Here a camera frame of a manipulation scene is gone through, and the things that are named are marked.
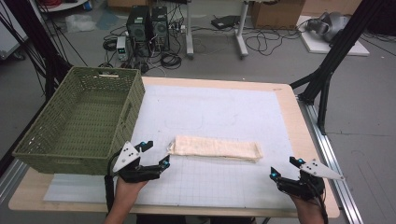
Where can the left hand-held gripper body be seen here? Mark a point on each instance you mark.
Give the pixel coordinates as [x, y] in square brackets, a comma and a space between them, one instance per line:
[129, 155]

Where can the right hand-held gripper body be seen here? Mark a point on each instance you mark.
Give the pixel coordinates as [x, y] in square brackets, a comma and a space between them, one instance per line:
[306, 186]

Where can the cream cloth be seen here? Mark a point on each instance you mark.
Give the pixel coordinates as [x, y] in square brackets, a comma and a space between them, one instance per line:
[214, 147]

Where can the green woven basket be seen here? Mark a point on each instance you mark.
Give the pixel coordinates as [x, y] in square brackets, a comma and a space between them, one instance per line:
[87, 118]

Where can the person's right hand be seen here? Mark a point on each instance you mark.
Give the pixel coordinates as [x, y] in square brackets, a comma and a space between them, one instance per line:
[308, 207]

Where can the person's left hand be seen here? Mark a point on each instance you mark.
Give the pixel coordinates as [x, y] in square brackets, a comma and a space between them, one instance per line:
[127, 191]

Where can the light wooden table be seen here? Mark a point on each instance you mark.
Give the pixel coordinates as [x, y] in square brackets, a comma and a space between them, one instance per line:
[289, 118]

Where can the white grid mat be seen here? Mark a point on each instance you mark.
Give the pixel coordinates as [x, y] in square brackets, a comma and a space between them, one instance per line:
[218, 109]

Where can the grey power supply unit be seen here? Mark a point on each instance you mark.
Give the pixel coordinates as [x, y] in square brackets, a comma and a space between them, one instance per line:
[122, 48]

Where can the black metal stand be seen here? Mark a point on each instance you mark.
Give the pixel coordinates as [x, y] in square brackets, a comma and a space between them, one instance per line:
[336, 53]
[46, 53]

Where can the black computer tower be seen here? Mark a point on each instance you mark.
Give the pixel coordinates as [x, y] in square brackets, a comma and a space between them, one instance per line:
[160, 28]
[138, 29]

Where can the white foam board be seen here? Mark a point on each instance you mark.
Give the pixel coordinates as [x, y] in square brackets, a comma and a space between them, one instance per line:
[320, 46]

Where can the clear plastic bag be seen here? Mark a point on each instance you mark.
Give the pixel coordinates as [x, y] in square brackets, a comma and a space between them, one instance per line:
[79, 23]

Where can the grey rounded device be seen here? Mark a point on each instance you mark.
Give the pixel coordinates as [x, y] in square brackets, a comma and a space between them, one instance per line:
[333, 25]

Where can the flat black device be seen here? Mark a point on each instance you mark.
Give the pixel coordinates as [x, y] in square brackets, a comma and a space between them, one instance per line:
[224, 21]

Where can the large cardboard box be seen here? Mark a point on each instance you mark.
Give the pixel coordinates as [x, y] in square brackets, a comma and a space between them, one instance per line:
[277, 14]

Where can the round white table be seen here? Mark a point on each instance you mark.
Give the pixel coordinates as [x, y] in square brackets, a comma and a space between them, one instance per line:
[62, 6]

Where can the aluminium rail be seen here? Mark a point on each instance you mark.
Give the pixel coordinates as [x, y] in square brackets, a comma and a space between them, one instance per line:
[336, 168]
[12, 180]

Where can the white desk frame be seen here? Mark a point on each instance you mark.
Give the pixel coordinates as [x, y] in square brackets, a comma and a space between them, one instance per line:
[241, 34]

